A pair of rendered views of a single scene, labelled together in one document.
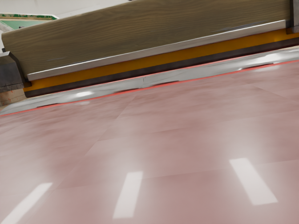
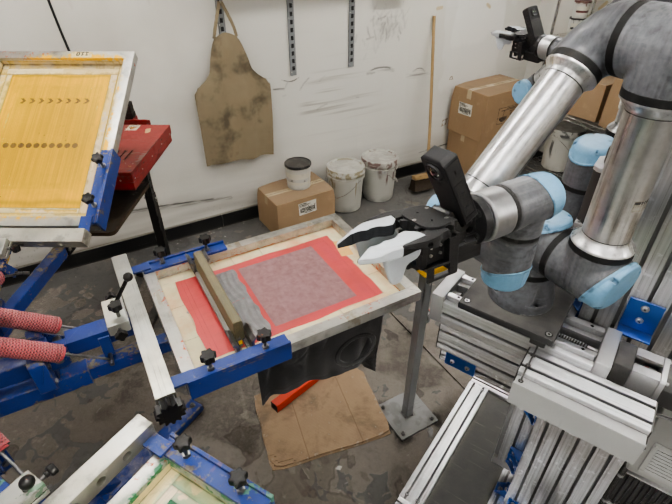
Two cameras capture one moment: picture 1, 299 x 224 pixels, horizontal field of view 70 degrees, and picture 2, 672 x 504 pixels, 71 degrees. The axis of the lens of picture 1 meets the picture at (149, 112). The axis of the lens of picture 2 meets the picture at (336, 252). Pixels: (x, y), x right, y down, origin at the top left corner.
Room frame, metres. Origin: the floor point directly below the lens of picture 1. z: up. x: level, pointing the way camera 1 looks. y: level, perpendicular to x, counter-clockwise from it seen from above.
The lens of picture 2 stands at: (0.73, 1.14, 2.01)
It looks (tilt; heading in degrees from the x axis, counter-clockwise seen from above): 35 degrees down; 232
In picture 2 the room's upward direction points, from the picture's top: straight up
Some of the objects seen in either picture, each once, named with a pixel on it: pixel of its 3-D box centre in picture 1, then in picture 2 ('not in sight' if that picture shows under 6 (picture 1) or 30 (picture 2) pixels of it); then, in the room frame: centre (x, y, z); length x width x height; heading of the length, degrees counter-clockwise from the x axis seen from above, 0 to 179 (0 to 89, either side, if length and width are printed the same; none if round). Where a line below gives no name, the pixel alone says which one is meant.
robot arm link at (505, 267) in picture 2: not in sight; (501, 250); (0.12, 0.80, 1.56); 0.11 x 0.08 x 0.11; 82
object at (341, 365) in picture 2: not in sight; (318, 349); (0.08, 0.21, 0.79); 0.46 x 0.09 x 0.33; 172
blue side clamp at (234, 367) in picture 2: not in sight; (240, 364); (0.39, 0.26, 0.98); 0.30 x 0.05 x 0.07; 172
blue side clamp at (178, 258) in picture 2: not in sight; (186, 262); (0.31, -0.29, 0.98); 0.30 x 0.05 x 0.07; 172
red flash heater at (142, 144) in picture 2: not in sight; (109, 153); (0.27, -1.25, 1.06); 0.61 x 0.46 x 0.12; 52
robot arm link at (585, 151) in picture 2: not in sight; (591, 160); (-0.64, 0.59, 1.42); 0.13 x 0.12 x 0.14; 170
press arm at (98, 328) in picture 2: not in sight; (99, 332); (0.67, -0.07, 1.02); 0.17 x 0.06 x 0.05; 172
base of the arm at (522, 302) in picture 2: not in sight; (524, 278); (-0.16, 0.72, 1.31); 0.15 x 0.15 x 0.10
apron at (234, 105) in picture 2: not in sight; (233, 87); (-0.71, -1.84, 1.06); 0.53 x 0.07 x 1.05; 172
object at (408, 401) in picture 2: not in sight; (416, 346); (-0.43, 0.22, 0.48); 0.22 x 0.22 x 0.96; 82
